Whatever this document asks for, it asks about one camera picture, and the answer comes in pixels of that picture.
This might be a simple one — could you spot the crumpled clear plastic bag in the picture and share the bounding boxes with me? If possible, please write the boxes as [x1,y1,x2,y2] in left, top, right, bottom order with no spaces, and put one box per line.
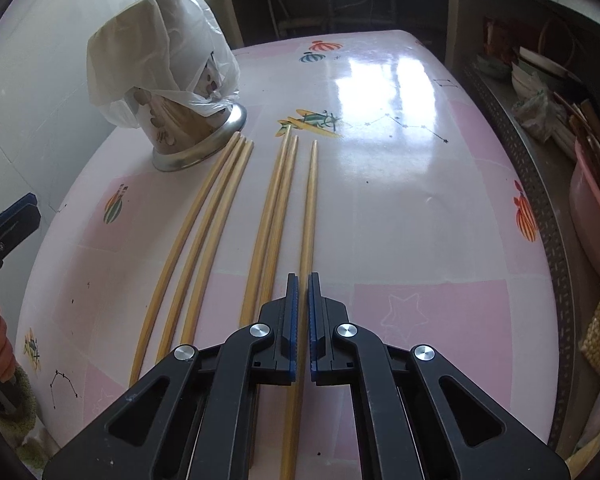
[515,90,553,141]

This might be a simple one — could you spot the person's left forearm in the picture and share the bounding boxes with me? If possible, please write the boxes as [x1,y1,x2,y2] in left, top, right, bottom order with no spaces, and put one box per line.
[0,365,48,466]

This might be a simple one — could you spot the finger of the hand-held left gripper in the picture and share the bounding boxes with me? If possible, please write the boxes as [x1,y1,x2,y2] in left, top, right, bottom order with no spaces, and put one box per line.
[0,205,42,273]
[0,193,37,228]

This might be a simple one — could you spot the stacked plates on shelf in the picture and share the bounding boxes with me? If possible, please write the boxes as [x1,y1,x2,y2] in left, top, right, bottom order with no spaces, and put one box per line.
[510,47,573,96]

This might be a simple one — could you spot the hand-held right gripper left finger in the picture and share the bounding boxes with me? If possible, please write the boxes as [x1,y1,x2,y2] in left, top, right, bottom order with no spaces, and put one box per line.
[42,272,301,480]

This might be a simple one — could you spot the bundle of wooden utensils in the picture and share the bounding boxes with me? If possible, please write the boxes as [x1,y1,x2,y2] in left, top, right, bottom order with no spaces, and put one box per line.
[552,92,600,186]

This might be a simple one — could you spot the pink plastic basin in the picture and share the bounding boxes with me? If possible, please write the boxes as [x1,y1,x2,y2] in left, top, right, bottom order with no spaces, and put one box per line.
[569,140,600,288]

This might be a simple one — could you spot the white plastic bag on holder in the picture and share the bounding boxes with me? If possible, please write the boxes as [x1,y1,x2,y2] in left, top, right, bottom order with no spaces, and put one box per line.
[86,0,241,130]

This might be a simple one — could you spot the perforated metal shelf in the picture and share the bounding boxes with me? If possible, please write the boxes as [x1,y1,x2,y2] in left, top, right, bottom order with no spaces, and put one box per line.
[462,60,581,456]

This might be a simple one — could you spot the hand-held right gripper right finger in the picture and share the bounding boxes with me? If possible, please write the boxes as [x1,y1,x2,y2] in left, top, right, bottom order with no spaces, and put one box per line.
[307,271,571,480]

